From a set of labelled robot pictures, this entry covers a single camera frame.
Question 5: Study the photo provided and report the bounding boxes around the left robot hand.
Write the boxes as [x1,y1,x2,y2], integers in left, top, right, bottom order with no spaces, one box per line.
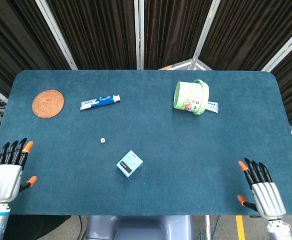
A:
[0,137,37,204]

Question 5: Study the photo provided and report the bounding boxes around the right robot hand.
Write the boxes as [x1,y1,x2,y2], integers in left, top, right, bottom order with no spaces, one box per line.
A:
[237,157,287,221]

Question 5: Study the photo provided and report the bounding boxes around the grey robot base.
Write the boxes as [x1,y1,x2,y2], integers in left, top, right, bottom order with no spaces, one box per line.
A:
[85,214,194,240]

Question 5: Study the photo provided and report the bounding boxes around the round woven orange coaster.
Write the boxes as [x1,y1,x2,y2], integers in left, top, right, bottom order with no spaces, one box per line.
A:
[31,89,65,119]

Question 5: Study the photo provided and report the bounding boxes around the white blue toothpaste box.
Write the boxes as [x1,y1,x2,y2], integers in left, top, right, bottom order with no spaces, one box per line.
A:
[206,100,220,114]

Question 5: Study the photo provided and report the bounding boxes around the blue white toothpaste tube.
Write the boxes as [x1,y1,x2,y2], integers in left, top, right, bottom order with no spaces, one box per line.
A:
[79,94,122,112]

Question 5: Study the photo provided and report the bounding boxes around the green plastic cup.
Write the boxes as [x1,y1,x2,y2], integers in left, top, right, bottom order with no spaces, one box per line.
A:
[173,79,210,116]

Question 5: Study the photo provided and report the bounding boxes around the light blue small box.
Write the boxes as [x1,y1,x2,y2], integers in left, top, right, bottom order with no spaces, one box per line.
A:
[116,149,144,179]

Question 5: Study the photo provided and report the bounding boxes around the folding screen with dark curtains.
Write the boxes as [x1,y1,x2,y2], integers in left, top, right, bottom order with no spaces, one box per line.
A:
[0,0,292,133]

